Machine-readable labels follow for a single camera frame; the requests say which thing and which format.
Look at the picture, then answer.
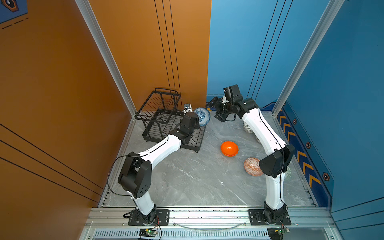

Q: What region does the blue floral white bowl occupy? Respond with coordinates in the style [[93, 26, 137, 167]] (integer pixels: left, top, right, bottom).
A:
[[194, 108, 211, 127]]

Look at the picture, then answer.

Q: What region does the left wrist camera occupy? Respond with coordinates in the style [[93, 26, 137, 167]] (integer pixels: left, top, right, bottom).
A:
[[184, 104, 193, 114]]

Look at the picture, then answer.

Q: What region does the green geometric pattern bowl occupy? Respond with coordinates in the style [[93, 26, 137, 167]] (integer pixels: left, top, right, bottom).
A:
[[284, 167, 292, 180]]

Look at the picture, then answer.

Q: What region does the right green circuit board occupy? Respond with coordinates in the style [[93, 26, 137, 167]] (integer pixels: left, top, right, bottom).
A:
[[267, 227, 290, 240]]

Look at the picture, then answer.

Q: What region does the green circuit board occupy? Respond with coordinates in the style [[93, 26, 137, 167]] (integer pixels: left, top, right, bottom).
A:
[[267, 227, 290, 240], [139, 229, 159, 240]]

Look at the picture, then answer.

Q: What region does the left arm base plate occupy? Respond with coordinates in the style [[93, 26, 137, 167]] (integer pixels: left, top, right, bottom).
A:
[[128, 209, 170, 227]]

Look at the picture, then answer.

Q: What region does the red geometric pattern bowl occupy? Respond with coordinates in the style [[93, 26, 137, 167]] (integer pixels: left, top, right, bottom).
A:
[[244, 157, 264, 177]]

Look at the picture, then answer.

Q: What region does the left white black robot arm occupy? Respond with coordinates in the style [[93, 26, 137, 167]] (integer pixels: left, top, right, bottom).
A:
[[118, 112, 200, 225]]

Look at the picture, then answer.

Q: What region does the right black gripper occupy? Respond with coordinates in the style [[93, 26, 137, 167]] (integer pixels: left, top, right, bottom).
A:
[[204, 96, 234, 122]]

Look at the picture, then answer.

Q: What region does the white lattice pattern bowl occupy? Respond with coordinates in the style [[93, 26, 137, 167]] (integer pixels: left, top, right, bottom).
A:
[[243, 122, 254, 134]]

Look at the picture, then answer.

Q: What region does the left green circuit board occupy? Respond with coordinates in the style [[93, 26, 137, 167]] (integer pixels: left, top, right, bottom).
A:
[[139, 229, 159, 240]]

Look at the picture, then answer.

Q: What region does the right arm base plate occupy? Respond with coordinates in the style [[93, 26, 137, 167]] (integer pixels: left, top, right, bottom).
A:
[[248, 209, 292, 226]]

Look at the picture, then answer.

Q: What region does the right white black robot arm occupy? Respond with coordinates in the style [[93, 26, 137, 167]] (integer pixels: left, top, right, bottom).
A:
[[206, 97, 295, 225]]

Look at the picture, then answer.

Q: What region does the aluminium front rail frame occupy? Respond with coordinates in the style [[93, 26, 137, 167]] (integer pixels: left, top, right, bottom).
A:
[[80, 207, 343, 240]]

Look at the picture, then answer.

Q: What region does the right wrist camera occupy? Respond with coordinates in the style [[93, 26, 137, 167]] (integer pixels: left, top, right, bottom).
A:
[[224, 85, 243, 102]]

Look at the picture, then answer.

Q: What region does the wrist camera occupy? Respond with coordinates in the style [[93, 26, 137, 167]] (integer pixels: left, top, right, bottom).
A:
[[224, 85, 243, 102], [184, 104, 193, 114]]

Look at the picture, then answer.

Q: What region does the black wire dish rack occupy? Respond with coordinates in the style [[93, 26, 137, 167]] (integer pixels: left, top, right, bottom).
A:
[[135, 88, 205, 153]]

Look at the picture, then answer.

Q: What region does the orange plastic bowl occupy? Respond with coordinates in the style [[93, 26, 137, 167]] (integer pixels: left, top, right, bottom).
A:
[[221, 141, 239, 157]]

